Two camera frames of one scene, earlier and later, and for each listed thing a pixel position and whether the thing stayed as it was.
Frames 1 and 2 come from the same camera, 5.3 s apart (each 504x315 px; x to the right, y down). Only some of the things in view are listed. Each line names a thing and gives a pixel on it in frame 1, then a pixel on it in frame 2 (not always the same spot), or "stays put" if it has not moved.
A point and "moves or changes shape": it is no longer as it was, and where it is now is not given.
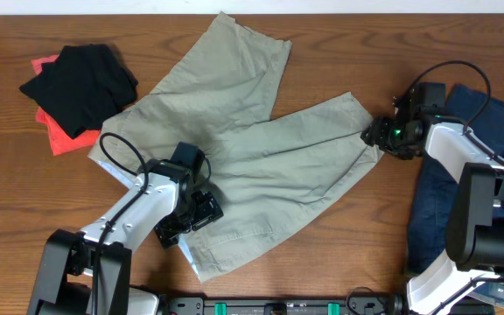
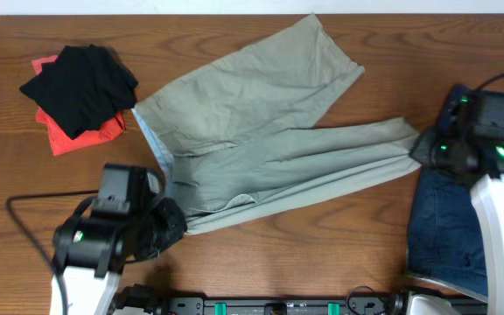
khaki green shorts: [266, 171] moves or changes shape
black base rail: [364, 305] stays put
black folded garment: [83, 87] stays put
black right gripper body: [377, 136] → [423, 149]
